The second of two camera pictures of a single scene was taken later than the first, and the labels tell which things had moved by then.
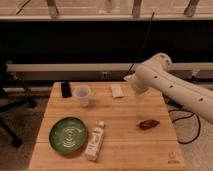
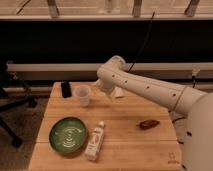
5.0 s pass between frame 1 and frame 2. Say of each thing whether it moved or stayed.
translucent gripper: moved
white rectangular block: stayed
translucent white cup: stayed
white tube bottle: stayed
